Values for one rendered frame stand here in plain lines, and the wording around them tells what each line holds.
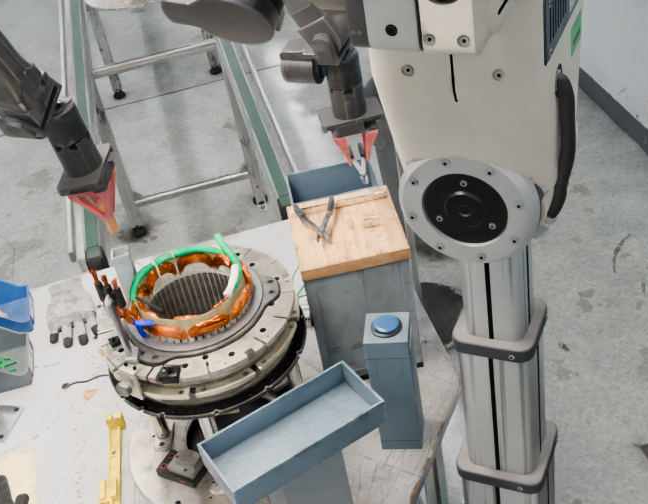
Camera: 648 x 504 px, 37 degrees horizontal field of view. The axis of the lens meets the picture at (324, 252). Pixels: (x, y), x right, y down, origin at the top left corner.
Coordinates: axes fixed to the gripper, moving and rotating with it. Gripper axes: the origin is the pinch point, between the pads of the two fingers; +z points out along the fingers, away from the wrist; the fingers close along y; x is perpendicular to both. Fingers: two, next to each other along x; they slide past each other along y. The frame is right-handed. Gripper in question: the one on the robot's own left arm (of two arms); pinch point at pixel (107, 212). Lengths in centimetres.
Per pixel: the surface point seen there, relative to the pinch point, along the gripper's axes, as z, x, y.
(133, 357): 14.6, 2.1, 17.6
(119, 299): 4.7, 3.4, 15.4
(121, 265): 9.2, -0.9, 2.1
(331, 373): 22.0, 31.0, 19.5
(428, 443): 51, 41, 12
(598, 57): 125, 107, -219
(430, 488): 97, 35, -11
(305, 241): 22.4, 25.3, -12.4
